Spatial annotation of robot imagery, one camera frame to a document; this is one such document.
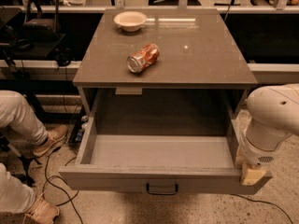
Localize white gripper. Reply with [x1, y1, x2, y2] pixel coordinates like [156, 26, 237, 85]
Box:
[235, 133, 279, 186]

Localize grey top drawer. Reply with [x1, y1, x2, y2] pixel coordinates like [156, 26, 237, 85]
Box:
[59, 89, 272, 195]

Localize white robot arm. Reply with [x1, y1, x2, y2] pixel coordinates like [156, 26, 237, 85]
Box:
[235, 83, 299, 186]

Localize grey drawer cabinet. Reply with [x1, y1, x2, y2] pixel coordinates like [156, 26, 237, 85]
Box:
[74, 7, 257, 108]

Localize crushed red soda can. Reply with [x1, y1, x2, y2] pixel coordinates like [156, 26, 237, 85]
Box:
[127, 43, 160, 74]

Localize white bowl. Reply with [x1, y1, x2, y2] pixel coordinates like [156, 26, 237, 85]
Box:
[114, 11, 147, 32]

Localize tan shoe upper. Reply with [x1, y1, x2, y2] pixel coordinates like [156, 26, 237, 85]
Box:
[33, 125, 67, 157]

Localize tan shoe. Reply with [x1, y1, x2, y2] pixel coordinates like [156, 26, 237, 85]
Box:
[23, 195, 60, 224]
[33, 125, 67, 157]

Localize tan shoe lower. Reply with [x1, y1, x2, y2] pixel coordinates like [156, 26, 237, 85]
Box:
[23, 195, 60, 224]

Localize person leg white trousers lower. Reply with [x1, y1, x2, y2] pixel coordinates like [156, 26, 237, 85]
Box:
[0, 163, 36, 214]

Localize person leg white trousers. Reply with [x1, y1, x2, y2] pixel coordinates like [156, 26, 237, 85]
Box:
[0, 91, 48, 146]
[0, 163, 36, 214]

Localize person leg white trousers upper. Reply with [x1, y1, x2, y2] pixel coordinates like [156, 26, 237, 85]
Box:
[0, 91, 48, 146]

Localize black cable on floor right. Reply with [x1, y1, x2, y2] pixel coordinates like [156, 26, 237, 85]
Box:
[230, 193, 294, 224]

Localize black cable on floor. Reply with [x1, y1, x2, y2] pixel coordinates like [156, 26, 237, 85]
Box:
[41, 146, 84, 224]
[230, 193, 294, 224]

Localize black cable on floor left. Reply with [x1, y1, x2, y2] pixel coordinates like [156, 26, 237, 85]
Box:
[41, 146, 84, 224]

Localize black bag with handles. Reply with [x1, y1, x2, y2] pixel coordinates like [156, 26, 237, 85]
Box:
[22, 0, 59, 42]

